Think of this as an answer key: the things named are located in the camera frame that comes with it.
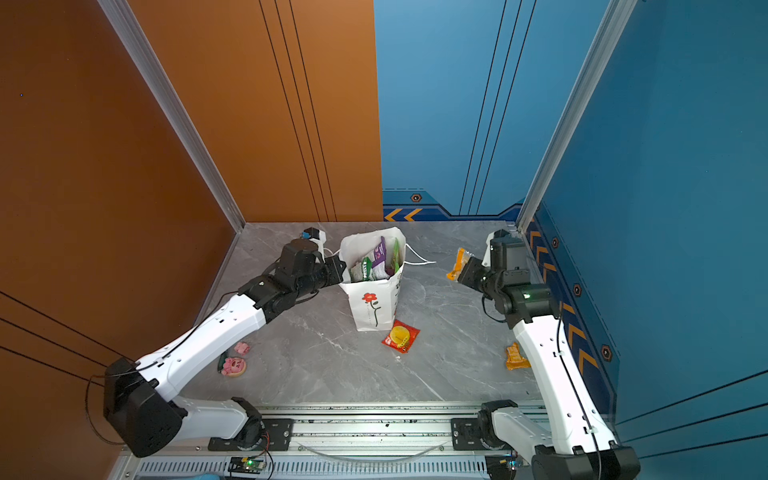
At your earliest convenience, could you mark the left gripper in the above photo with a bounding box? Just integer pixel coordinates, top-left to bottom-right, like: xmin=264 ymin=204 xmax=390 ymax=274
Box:
xmin=294 ymin=255 xmax=349 ymax=303

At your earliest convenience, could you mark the green white snack packet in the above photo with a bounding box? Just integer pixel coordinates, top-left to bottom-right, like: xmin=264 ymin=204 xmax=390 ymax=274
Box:
xmin=350 ymin=257 xmax=390 ymax=283

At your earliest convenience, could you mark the purple snack packet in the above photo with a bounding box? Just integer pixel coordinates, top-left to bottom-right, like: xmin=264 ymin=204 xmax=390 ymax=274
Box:
xmin=372 ymin=236 xmax=387 ymax=276

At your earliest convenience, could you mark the white paper bag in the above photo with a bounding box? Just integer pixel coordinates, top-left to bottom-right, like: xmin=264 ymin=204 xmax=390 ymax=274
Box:
xmin=338 ymin=227 xmax=432 ymax=332

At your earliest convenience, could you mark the small orange snack packet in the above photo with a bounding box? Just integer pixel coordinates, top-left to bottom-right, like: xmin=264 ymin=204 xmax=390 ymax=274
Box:
xmin=505 ymin=342 xmax=531 ymax=371

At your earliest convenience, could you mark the red yellow snack packet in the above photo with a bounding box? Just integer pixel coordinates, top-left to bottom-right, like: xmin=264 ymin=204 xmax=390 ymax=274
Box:
xmin=382 ymin=320 xmax=421 ymax=354

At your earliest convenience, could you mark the yellow orange snack packet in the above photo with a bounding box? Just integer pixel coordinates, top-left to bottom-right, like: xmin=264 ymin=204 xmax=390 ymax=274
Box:
xmin=446 ymin=248 xmax=472 ymax=281

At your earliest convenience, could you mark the green snack bag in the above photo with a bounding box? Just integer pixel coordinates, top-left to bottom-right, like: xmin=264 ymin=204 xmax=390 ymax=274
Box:
xmin=388 ymin=239 xmax=402 ymax=276

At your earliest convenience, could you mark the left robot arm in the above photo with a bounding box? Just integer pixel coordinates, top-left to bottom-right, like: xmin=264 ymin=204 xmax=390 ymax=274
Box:
xmin=103 ymin=228 xmax=346 ymax=458

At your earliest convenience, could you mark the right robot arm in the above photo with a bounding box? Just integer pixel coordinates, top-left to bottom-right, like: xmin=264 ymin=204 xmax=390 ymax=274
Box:
xmin=452 ymin=230 xmax=641 ymax=479

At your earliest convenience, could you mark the small pink block toy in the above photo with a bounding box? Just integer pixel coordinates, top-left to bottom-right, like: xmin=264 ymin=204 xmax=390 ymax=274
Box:
xmin=234 ymin=342 xmax=250 ymax=355

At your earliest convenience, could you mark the pink pig toy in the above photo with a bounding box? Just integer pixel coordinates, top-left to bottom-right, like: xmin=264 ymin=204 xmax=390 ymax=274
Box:
xmin=219 ymin=357 xmax=247 ymax=378

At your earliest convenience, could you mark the green circuit board right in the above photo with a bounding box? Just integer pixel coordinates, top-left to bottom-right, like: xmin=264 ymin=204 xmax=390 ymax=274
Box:
xmin=484 ymin=456 xmax=529 ymax=480

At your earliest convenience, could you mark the green circuit board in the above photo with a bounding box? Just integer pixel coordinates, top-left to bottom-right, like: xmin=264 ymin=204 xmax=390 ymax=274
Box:
xmin=484 ymin=456 xmax=529 ymax=480
xmin=227 ymin=456 xmax=268 ymax=476

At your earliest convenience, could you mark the green circuit board left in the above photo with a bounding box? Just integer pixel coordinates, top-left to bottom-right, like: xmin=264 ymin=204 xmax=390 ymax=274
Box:
xmin=227 ymin=456 xmax=268 ymax=476

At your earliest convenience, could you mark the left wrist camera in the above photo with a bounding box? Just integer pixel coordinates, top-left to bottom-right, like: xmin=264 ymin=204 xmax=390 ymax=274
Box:
xmin=302 ymin=227 xmax=327 ymax=259

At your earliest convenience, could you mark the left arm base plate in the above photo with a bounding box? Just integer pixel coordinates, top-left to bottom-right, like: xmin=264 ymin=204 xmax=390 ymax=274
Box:
xmin=207 ymin=418 xmax=294 ymax=452

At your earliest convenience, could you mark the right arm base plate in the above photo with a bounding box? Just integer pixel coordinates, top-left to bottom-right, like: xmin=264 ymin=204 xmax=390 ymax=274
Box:
xmin=450 ymin=417 xmax=535 ymax=452

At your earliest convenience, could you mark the aluminium frame rail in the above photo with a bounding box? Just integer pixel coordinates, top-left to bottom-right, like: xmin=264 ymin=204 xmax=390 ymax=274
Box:
xmin=110 ymin=401 xmax=549 ymax=479

